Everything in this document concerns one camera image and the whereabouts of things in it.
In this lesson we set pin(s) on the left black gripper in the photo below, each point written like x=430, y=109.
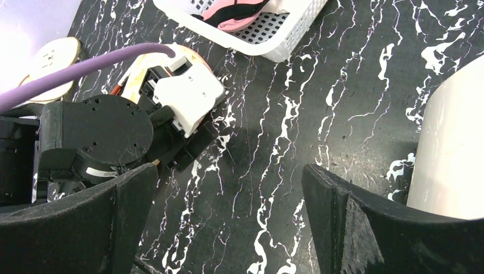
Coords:
x=107, y=135

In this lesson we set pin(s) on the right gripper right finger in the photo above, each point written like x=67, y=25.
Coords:
x=357, y=231

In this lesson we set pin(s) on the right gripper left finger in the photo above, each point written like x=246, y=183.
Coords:
x=96, y=230

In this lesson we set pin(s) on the pink patterned mesh laundry bag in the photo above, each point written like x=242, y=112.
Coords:
x=132, y=80

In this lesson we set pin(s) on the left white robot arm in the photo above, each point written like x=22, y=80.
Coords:
x=20, y=184

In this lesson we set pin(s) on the white and orange drum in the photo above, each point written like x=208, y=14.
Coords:
x=447, y=178

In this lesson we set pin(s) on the white plastic basket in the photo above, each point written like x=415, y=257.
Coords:
x=272, y=36

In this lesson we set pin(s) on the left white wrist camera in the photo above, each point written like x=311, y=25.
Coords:
x=191, y=89

